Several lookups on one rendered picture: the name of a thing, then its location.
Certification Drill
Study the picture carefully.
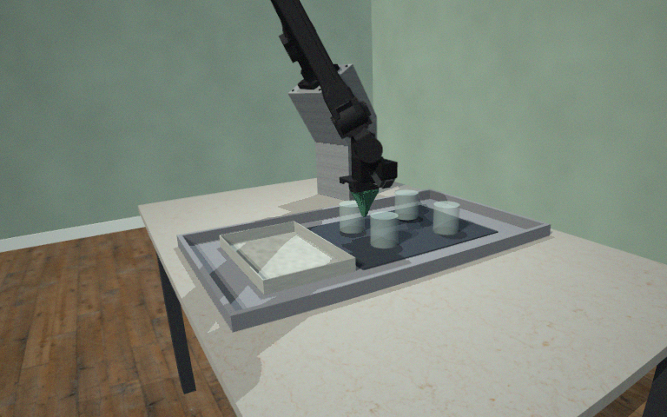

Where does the clear glass jar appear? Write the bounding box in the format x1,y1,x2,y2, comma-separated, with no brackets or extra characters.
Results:
395,190,419,220
339,201,365,234
370,211,399,248
433,201,459,235

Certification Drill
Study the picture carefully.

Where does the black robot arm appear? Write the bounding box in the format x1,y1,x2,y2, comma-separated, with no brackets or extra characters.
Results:
270,0,398,189

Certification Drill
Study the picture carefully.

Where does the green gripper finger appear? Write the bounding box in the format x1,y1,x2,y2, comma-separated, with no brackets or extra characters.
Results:
351,190,370,217
360,189,379,213

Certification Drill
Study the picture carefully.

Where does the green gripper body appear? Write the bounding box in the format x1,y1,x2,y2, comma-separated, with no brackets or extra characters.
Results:
340,167,379,193

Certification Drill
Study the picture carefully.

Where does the white shallow tray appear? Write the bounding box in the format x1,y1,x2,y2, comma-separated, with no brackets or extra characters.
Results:
220,221,356,295

